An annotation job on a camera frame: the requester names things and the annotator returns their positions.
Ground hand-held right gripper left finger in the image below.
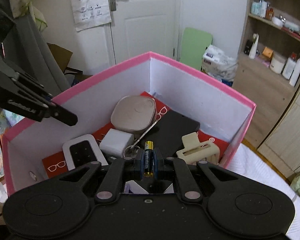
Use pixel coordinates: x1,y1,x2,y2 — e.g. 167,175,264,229
59,149,143,199

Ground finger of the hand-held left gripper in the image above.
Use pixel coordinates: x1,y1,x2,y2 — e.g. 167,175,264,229
48,101,78,127
14,72,53,102

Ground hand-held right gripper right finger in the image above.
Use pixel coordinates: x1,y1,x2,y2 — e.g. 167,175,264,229
154,148,238,199

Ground black and yellow AA battery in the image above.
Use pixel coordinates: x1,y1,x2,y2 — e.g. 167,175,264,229
143,141,155,178

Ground silver keys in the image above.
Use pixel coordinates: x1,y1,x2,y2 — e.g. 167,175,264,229
122,119,159,159

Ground white charger plug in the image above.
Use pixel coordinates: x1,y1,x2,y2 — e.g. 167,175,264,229
99,129,135,158

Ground cream hair claw clip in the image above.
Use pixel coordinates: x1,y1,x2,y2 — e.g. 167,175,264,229
176,132,220,167

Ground white and black pocket router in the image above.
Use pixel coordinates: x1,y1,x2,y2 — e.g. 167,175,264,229
62,134,108,169

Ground beige compact mirror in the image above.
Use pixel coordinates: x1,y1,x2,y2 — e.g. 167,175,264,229
110,95,157,133

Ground pink cardboard box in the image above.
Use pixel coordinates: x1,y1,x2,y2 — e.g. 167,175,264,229
1,51,257,197

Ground grey cloth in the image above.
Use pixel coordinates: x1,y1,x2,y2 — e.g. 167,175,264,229
0,0,70,93

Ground open brown cardboard box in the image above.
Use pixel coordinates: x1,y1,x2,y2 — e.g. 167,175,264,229
47,42,73,74

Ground red card with glasses print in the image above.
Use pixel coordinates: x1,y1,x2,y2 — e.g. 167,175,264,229
42,90,230,180

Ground leaf print cloth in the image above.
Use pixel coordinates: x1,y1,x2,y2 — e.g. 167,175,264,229
5,0,48,30

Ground white printed tote bag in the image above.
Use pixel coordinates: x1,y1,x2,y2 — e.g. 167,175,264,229
70,0,112,32

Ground white tissue pack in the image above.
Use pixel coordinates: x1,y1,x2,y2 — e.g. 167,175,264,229
201,44,238,82

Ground green folding table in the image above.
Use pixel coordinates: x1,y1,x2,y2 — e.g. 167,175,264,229
180,27,213,72

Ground wooden shelf unit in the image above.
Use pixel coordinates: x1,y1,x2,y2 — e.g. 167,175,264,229
231,0,300,140

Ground white door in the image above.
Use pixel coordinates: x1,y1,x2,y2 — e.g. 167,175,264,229
42,0,182,80

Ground light wooden wardrobe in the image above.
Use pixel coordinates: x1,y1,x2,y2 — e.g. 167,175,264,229
256,80,300,178

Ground white spray bottle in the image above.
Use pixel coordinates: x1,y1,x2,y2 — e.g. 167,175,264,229
249,34,260,59

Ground white jar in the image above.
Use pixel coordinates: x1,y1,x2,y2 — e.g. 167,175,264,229
269,54,287,74

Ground small orange box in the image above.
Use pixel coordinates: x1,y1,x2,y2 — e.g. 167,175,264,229
262,46,274,59

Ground white bottle with red cap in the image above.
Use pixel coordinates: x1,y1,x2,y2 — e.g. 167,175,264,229
282,52,297,80

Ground tall white bottle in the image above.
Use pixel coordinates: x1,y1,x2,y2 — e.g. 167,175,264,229
289,57,300,87

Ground blue and white carton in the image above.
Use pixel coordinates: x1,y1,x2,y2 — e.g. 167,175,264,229
251,0,268,18

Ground small brown bottle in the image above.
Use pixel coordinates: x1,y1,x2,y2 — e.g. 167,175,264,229
266,2,274,20

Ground clear lidded container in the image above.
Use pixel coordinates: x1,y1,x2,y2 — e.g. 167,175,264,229
281,17,300,33

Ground metal door handle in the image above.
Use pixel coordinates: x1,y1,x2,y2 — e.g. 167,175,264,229
109,0,127,12

